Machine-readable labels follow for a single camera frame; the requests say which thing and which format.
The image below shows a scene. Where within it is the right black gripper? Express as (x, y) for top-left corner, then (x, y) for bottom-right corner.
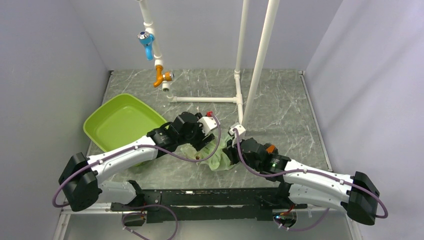
(222, 135), (261, 172)

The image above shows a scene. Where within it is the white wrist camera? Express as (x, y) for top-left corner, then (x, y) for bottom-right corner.
(198, 111), (220, 136)
(228, 122), (247, 147)

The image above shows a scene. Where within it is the white PVC pipe frame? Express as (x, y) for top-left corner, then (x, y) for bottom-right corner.
(137, 0), (280, 127)

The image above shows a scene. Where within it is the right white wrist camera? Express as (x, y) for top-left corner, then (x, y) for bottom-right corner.
(228, 122), (247, 147)

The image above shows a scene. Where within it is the green avocado print plastic bag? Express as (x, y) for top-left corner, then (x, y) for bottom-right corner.
(180, 134), (237, 172)

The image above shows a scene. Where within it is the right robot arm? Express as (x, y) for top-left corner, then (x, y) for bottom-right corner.
(223, 138), (380, 226)

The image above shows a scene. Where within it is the orange tap valve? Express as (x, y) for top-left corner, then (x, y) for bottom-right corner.
(153, 65), (174, 88)

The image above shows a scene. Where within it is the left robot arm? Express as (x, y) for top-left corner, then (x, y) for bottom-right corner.
(52, 111), (221, 212)

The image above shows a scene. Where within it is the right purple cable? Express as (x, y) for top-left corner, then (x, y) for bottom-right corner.
(231, 128), (389, 220)

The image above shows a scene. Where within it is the purple cable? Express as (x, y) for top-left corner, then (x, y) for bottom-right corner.
(231, 128), (389, 220)
(51, 113), (222, 209)

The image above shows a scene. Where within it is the lime green plastic tray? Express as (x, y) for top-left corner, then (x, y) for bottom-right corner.
(83, 93), (167, 166)

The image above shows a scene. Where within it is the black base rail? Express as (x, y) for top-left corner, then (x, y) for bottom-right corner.
(110, 187), (307, 224)

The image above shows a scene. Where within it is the blue tap valve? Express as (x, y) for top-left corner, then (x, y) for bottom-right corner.
(137, 31), (155, 61)

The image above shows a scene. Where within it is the small orange black block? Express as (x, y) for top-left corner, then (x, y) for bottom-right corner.
(264, 142), (278, 154)

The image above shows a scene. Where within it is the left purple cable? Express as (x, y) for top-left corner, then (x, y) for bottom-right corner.
(51, 113), (222, 209)

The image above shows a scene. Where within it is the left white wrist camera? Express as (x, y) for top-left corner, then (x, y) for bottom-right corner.
(198, 111), (220, 136)

